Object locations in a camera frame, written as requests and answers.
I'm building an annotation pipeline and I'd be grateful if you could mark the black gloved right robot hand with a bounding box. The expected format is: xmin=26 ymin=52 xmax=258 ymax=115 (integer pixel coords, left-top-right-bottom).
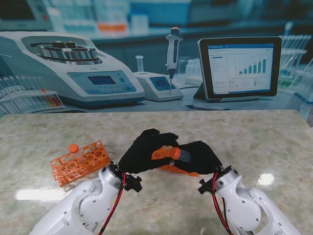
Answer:
xmin=171 ymin=140 xmax=223 ymax=176

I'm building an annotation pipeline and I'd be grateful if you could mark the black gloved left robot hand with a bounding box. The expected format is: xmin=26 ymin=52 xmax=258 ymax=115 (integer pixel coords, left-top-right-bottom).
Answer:
xmin=117 ymin=128 xmax=179 ymax=175

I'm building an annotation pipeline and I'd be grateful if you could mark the clear plastic test tube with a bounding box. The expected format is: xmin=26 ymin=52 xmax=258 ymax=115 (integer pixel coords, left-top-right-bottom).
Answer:
xmin=178 ymin=149 xmax=192 ymax=163
xmin=72 ymin=151 xmax=85 ymax=165

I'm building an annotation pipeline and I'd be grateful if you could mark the orange test tube rack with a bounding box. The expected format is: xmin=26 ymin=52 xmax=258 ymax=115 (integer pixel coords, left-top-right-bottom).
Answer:
xmin=50 ymin=140 xmax=112 ymax=188
xmin=151 ymin=145 xmax=201 ymax=178

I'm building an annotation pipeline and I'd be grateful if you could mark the printed laboratory backdrop poster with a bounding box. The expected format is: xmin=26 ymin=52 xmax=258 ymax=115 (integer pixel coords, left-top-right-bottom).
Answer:
xmin=0 ymin=0 xmax=313 ymax=115

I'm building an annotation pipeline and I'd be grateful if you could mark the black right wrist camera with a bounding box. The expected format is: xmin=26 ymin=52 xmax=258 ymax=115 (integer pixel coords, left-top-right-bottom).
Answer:
xmin=198 ymin=179 xmax=215 ymax=195

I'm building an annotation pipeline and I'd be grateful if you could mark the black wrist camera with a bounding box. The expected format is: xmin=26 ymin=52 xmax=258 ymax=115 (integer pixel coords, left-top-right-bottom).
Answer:
xmin=123 ymin=174 xmax=143 ymax=193
xmin=198 ymin=179 xmax=215 ymax=195

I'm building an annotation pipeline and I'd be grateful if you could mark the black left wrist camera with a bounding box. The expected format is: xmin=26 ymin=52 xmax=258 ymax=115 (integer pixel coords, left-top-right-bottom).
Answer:
xmin=123 ymin=174 xmax=143 ymax=193

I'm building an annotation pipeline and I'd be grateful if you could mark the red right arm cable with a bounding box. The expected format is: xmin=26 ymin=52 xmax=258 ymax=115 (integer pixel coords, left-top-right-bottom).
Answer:
xmin=211 ymin=172 xmax=234 ymax=235

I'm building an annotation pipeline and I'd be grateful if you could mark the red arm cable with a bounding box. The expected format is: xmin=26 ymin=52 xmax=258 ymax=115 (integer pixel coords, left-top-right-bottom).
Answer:
xmin=211 ymin=172 xmax=234 ymax=235
xmin=97 ymin=172 xmax=127 ymax=235

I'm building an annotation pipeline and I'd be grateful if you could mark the red left arm cable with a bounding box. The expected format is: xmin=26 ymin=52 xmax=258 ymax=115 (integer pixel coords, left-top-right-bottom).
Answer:
xmin=97 ymin=172 xmax=127 ymax=235

